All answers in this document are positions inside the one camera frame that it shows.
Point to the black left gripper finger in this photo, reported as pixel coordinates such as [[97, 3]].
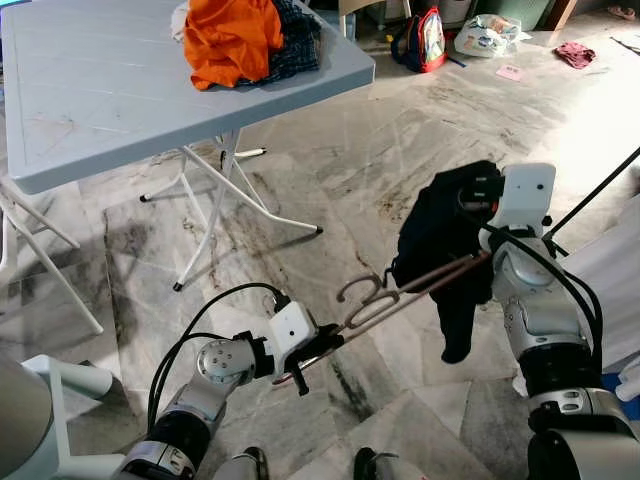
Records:
[[300, 380], [332, 336]]

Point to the pink paper slip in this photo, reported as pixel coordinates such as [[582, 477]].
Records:
[[510, 72]]

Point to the plain dark navy garment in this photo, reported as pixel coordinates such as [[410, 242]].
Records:
[[430, 235]]

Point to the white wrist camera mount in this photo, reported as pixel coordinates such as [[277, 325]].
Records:
[[292, 330], [528, 195]]

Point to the white t-shirt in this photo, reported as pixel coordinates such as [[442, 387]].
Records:
[[615, 290]]

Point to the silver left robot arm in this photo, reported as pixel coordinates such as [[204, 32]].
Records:
[[215, 362]]

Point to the dark plaid garment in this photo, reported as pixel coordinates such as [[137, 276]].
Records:
[[298, 45]]

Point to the red printed bag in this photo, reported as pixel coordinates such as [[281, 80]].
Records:
[[425, 40]]

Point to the white printed plastic bag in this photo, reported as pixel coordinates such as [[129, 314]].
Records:
[[490, 38]]

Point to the dark green cabinet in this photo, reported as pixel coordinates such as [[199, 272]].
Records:
[[525, 12]]

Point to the brown plastic clothes hanger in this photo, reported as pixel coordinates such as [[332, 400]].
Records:
[[352, 322]]

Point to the robot left leg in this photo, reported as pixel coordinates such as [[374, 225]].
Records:
[[245, 465]]

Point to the white cloth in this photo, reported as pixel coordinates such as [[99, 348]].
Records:
[[180, 22]]

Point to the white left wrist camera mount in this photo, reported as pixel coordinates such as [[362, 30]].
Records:
[[292, 330]]

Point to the magenta crumpled cloth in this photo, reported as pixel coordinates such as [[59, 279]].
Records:
[[575, 55]]

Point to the grey-blue folding table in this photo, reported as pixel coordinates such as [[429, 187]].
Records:
[[120, 90]]

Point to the robot right leg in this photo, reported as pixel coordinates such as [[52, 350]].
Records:
[[385, 466]]

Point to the robot leg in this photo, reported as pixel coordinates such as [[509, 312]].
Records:
[[245, 465], [385, 466]]

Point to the orange garment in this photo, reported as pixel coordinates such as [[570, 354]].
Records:
[[230, 45]]

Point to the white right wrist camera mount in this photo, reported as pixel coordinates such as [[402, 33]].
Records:
[[528, 195]]

